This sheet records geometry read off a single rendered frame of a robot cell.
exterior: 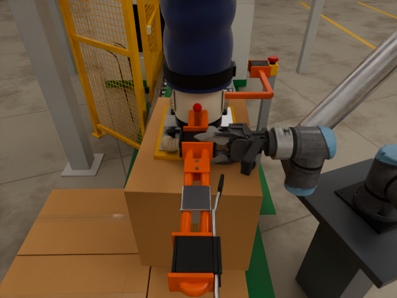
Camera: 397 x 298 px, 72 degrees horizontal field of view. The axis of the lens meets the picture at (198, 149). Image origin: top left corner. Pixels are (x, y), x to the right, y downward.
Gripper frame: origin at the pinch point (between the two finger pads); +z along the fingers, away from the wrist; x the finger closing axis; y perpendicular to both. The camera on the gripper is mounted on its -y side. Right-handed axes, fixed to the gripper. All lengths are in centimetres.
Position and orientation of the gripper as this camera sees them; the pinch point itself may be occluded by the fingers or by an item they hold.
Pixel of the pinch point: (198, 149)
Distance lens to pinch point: 73.5
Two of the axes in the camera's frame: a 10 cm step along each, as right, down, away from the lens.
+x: 0.0, -7.9, -6.1
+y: -0.2, -6.1, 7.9
